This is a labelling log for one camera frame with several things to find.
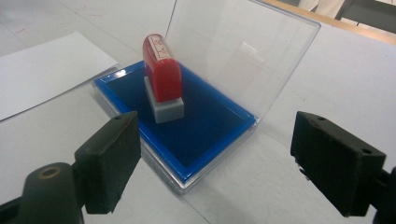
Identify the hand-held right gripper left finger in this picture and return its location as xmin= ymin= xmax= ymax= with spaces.
xmin=74 ymin=110 xmax=142 ymax=215

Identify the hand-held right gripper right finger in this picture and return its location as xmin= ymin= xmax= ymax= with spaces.
xmin=290 ymin=110 xmax=388 ymax=217

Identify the red stamp with grey base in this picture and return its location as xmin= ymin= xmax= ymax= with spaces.
xmin=142 ymin=33 xmax=185 ymax=124

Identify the blue ink pad clear case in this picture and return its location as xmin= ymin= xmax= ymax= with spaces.
xmin=92 ymin=0 xmax=322 ymax=195

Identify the white paper sheet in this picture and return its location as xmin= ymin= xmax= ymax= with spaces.
xmin=0 ymin=31 xmax=120 ymax=122

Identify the dark furniture piece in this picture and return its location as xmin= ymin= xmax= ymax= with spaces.
xmin=335 ymin=0 xmax=396 ymax=35

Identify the white cloth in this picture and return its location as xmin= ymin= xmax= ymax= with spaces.
xmin=298 ymin=0 xmax=341 ymax=19

